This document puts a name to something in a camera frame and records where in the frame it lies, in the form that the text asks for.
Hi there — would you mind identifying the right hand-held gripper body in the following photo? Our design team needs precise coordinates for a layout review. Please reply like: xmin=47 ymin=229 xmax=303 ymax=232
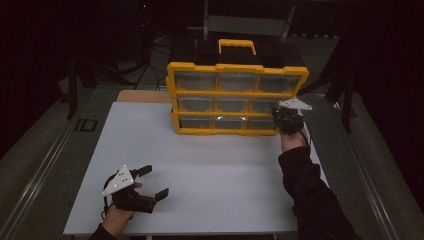
xmin=273 ymin=97 xmax=313 ymax=136

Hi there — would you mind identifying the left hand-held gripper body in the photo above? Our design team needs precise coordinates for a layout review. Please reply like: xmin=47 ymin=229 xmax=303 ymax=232
xmin=101 ymin=165 xmax=158 ymax=214

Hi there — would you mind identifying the clear plastic drawer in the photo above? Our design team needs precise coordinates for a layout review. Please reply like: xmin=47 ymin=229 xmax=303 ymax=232
xmin=252 ymin=98 xmax=280 ymax=116

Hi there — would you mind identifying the yellow black organizer cabinet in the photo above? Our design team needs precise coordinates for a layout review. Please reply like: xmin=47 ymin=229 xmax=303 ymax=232
xmin=165 ymin=38 xmax=310 ymax=137

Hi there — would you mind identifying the person's right hand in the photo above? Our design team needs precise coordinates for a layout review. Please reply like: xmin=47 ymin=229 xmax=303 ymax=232
xmin=280 ymin=122 xmax=308 ymax=154

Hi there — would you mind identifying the person's left hand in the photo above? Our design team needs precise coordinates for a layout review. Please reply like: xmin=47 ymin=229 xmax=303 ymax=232
xmin=101 ymin=182 xmax=144 ymax=236

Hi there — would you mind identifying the black tripod stand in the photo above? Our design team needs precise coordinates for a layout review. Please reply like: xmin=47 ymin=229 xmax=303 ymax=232
xmin=64 ymin=54 xmax=98 ymax=121
xmin=299 ymin=33 xmax=359 ymax=134

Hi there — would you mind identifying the wooden board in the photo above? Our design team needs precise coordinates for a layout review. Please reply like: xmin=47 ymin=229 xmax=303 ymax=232
xmin=115 ymin=89 xmax=173 ymax=104

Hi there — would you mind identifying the grid of clear drawers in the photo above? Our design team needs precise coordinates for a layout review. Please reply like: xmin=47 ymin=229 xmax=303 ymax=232
xmin=174 ymin=71 xmax=301 ymax=130

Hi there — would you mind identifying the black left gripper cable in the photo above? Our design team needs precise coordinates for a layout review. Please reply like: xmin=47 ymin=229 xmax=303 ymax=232
xmin=102 ymin=178 xmax=113 ymax=219

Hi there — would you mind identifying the metal floor rail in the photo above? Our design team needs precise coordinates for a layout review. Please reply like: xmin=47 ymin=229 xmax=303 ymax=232
xmin=328 ymin=98 xmax=424 ymax=240
xmin=0 ymin=106 xmax=86 ymax=240

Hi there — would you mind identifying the grey metal frame stand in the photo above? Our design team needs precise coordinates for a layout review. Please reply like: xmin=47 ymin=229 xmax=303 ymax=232
xmin=188 ymin=0 xmax=297 ymax=43

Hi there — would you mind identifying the bundle of black floor cables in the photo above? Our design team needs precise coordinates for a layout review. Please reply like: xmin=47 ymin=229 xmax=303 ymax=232
xmin=96 ymin=0 xmax=169 ymax=92

